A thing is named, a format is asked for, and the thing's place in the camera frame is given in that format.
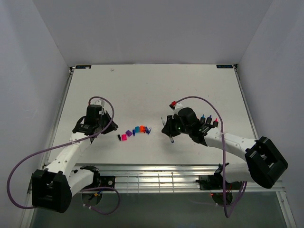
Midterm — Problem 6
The aluminium frame rail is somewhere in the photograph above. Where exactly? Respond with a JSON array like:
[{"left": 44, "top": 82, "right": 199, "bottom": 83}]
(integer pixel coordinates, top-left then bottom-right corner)
[{"left": 27, "top": 163, "right": 285, "bottom": 194}]

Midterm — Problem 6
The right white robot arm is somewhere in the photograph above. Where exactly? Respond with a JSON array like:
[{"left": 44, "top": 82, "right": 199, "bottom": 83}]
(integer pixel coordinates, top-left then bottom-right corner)
[{"left": 161, "top": 107, "right": 288, "bottom": 189}]

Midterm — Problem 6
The light blue highlighter cap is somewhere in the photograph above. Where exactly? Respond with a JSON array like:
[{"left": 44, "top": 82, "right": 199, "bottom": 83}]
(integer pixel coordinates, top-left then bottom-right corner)
[{"left": 135, "top": 126, "right": 140, "bottom": 133}]

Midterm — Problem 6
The blue capped black highlighter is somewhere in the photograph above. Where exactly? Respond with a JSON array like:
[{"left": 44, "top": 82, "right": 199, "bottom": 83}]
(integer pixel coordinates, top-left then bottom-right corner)
[{"left": 200, "top": 114, "right": 206, "bottom": 124}]

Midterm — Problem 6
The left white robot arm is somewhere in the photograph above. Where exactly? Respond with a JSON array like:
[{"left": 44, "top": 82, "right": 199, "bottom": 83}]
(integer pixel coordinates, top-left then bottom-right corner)
[{"left": 32, "top": 104, "right": 118, "bottom": 213}]

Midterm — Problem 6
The left blue corner label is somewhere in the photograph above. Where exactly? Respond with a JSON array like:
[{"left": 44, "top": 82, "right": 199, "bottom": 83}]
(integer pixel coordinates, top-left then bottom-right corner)
[{"left": 75, "top": 65, "right": 92, "bottom": 69}]

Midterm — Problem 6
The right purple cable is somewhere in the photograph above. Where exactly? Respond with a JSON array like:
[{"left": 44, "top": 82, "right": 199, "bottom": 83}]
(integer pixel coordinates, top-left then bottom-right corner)
[{"left": 175, "top": 95, "right": 247, "bottom": 219}]

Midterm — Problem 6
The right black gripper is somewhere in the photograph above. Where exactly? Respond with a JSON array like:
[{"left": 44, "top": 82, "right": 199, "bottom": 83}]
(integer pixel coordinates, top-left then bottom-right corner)
[{"left": 162, "top": 114, "right": 191, "bottom": 137}]

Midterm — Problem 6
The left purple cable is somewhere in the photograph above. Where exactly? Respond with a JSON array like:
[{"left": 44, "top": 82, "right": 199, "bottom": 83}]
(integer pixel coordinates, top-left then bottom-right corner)
[{"left": 6, "top": 96, "right": 121, "bottom": 215}]

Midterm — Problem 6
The purple highlighter cap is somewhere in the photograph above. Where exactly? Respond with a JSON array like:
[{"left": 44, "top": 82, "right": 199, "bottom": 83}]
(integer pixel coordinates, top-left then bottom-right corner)
[{"left": 125, "top": 130, "right": 133, "bottom": 137}]

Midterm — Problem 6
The blue corner label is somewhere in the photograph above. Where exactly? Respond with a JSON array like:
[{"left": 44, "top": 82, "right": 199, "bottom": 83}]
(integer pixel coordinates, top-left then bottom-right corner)
[
  {"left": 75, "top": 65, "right": 92, "bottom": 69},
  {"left": 216, "top": 65, "right": 233, "bottom": 69}
]

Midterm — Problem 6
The purple capped black highlighter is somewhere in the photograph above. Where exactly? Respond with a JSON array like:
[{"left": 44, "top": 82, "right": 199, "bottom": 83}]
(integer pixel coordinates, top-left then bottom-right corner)
[{"left": 206, "top": 115, "right": 212, "bottom": 125}]

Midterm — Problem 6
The right blue corner label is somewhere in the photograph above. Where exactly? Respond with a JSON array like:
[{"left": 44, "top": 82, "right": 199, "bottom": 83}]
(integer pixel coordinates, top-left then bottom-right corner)
[{"left": 216, "top": 65, "right": 233, "bottom": 69}]

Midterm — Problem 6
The pink highlighter cap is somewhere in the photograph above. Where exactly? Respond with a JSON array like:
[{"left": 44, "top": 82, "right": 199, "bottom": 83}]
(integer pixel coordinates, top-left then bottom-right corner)
[{"left": 121, "top": 134, "right": 127, "bottom": 141}]

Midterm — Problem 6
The large blue capped marker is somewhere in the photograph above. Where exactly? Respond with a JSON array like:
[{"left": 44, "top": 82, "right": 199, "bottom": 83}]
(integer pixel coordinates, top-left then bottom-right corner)
[{"left": 161, "top": 118, "right": 174, "bottom": 143}]

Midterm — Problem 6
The purple cable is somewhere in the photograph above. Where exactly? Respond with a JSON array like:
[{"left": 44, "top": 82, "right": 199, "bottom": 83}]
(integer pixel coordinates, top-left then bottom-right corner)
[
  {"left": 175, "top": 95, "right": 247, "bottom": 219},
  {"left": 6, "top": 96, "right": 121, "bottom": 215}
]

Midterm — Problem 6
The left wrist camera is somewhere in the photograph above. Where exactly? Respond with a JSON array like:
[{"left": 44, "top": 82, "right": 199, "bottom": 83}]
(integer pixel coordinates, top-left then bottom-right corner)
[{"left": 93, "top": 99, "right": 105, "bottom": 108}]

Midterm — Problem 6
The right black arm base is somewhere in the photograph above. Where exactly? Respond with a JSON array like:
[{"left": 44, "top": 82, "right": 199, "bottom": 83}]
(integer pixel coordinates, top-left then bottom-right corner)
[{"left": 196, "top": 163, "right": 244, "bottom": 190}]

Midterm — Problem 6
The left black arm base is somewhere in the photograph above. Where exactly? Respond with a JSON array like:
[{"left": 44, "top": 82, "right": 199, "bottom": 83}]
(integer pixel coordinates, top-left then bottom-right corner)
[{"left": 80, "top": 165, "right": 116, "bottom": 190}]

